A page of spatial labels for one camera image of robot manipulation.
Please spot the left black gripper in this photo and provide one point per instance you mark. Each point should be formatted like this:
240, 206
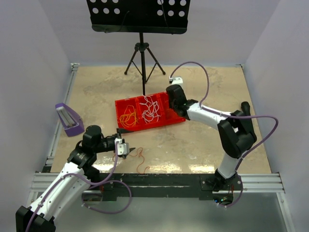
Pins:
120, 131

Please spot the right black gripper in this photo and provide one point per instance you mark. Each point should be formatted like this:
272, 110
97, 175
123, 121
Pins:
170, 104

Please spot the red three-compartment bin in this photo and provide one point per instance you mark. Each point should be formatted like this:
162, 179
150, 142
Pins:
145, 112

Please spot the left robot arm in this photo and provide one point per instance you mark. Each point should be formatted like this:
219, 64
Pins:
77, 175

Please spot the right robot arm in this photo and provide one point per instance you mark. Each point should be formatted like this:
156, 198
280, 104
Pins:
235, 129

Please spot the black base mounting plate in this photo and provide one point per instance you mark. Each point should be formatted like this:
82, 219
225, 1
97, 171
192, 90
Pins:
201, 186

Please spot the purple metronome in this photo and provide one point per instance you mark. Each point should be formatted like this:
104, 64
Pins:
71, 121

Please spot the black microphone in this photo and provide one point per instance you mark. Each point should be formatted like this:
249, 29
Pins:
246, 109

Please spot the black music stand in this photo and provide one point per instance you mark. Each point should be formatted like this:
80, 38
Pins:
139, 16

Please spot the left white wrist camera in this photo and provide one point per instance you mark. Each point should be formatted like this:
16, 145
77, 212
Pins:
121, 148

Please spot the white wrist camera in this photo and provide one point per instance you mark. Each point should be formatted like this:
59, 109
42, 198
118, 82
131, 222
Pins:
121, 148
176, 80

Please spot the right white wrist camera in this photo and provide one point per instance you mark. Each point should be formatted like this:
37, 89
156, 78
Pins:
176, 80

